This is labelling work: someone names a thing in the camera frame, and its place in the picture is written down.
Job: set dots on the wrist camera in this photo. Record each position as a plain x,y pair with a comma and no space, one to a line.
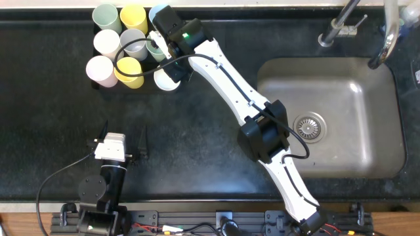
111,147
160,42

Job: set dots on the green cup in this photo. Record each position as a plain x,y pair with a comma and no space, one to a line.
106,17
155,52

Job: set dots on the black tray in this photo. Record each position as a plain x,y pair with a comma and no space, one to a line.
148,84

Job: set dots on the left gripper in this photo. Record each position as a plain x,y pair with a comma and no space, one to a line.
132,157

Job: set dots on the white cup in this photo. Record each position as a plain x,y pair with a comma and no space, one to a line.
107,44
164,82

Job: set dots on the steel tap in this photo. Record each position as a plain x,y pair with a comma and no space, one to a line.
390,32

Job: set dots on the blue soap bottle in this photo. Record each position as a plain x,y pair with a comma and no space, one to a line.
410,14

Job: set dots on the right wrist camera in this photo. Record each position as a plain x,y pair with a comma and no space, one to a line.
160,42

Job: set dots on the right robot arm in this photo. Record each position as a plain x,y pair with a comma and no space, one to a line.
229,85

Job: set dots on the mounting rail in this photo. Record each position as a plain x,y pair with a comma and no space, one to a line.
183,221

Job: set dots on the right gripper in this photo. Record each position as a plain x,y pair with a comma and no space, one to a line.
180,71

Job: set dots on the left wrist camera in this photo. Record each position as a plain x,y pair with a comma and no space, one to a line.
111,147

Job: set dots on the steel sink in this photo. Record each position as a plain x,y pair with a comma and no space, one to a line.
361,98

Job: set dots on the grey cup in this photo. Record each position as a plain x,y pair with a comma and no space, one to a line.
133,47

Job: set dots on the blue cup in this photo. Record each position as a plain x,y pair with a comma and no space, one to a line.
153,13

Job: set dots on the pink cup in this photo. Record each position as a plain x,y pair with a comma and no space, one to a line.
101,69

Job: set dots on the yellow cup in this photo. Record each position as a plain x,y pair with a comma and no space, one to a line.
128,67
134,17

